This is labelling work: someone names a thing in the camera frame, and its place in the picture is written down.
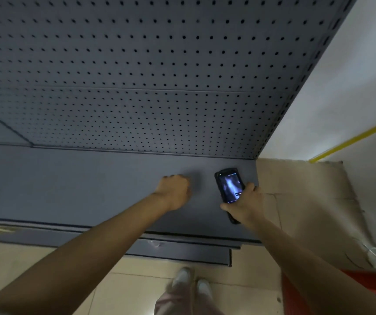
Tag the yellow strip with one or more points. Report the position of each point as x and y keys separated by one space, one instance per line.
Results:
x=355 y=138

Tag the person's left forearm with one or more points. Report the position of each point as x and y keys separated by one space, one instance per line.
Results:
x=76 y=259

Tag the person's right hand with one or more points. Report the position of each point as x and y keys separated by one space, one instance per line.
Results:
x=248 y=206

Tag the black handheld barcode scanner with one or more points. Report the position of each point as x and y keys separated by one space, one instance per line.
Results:
x=227 y=186

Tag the person's shoe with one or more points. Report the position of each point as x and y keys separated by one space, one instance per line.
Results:
x=182 y=278
x=204 y=288

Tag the person's right forearm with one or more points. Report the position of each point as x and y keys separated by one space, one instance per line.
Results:
x=306 y=275

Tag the person's left shoe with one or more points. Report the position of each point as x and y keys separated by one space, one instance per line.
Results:
x=182 y=278

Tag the person's light trousers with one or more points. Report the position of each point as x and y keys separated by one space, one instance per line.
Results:
x=175 y=305

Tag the person's left hand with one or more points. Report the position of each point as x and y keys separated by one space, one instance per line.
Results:
x=175 y=193

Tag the person's right shoe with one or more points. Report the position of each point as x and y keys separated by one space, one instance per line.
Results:
x=204 y=288

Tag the grey pegboard shelf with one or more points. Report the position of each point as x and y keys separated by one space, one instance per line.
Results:
x=142 y=62

